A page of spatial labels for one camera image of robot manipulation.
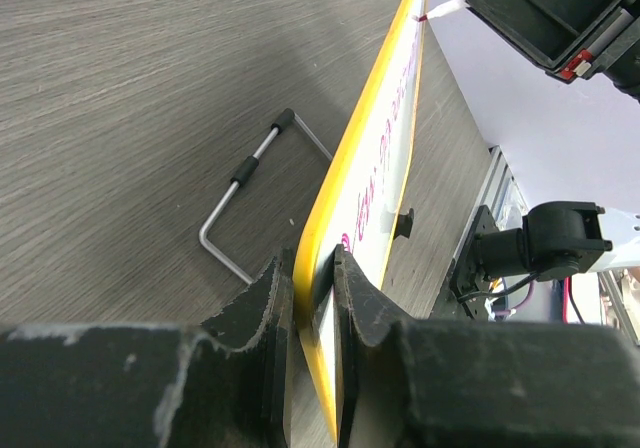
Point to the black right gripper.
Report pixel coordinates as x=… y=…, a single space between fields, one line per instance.
x=571 y=39

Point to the yellow framed whiteboard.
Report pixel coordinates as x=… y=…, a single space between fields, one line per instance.
x=360 y=198

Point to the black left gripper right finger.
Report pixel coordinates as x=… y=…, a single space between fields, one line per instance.
x=408 y=382

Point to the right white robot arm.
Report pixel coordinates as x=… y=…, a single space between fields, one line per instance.
x=556 y=241

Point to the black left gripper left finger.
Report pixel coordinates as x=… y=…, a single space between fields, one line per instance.
x=226 y=382

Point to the black wire whiteboard stand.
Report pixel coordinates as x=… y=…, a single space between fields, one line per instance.
x=250 y=168

